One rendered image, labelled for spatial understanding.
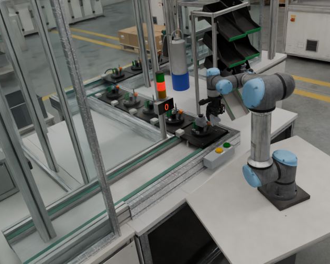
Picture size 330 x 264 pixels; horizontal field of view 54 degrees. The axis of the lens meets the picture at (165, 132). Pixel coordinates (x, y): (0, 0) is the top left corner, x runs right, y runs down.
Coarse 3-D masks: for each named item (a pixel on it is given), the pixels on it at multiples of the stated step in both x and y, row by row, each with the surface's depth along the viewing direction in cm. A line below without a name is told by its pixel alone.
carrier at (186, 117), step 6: (168, 114) 227; (174, 114) 223; (186, 114) 233; (168, 120) 222; (174, 120) 223; (180, 120) 222; (186, 120) 225; (192, 120) 224; (168, 126) 221; (174, 126) 220; (180, 126) 219; (186, 126) 220; (174, 132) 213
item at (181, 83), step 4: (188, 72) 293; (172, 76) 292; (176, 76) 289; (180, 76) 288; (184, 76) 289; (188, 76) 293; (172, 80) 295; (176, 80) 291; (180, 80) 290; (184, 80) 290; (188, 80) 294; (172, 84) 299; (176, 84) 293; (180, 84) 292; (184, 84) 292; (188, 84) 295; (176, 88) 295; (180, 88) 294; (184, 88) 294; (188, 88) 297
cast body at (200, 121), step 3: (201, 114) 204; (195, 117) 205; (198, 117) 203; (201, 117) 203; (204, 117) 204; (195, 120) 206; (198, 120) 204; (201, 120) 203; (204, 120) 205; (195, 123) 207; (198, 123) 205; (201, 123) 203; (204, 123) 204; (201, 126) 204
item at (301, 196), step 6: (258, 186) 173; (264, 186) 173; (264, 192) 169; (300, 192) 166; (306, 192) 166; (270, 198) 165; (294, 198) 163; (300, 198) 163; (306, 198) 164; (276, 204) 161; (282, 204) 160; (288, 204) 160; (294, 204) 162
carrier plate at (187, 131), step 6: (192, 126) 217; (216, 126) 214; (186, 132) 212; (216, 132) 208; (222, 132) 207; (180, 138) 210; (186, 138) 205; (192, 138) 205; (198, 138) 204; (204, 138) 203; (210, 138) 202; (216, 138) 203; (198, 144) 198; (204, 144) 198; (210, 144) 200
